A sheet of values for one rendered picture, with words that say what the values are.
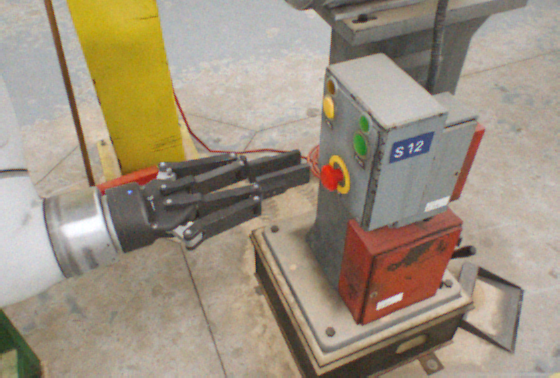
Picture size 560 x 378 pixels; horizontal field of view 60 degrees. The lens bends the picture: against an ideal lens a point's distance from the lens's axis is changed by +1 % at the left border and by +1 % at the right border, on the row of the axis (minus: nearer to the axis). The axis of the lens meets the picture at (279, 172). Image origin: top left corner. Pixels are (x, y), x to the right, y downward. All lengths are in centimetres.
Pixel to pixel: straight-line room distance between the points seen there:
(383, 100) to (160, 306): 130
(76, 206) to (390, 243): 75
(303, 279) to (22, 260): 101
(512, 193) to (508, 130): 44
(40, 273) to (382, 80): 47
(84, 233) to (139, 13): 130
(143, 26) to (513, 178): 164
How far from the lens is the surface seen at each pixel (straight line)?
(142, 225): 54
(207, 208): 56
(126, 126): 198
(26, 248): 54
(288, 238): 151
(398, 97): 65
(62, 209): 55
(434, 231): 117
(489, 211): 216
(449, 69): 101
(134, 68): 185
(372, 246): 111
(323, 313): 138
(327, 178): 72
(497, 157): 243
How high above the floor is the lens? 149
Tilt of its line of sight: 44 degrees down
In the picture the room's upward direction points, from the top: straight up
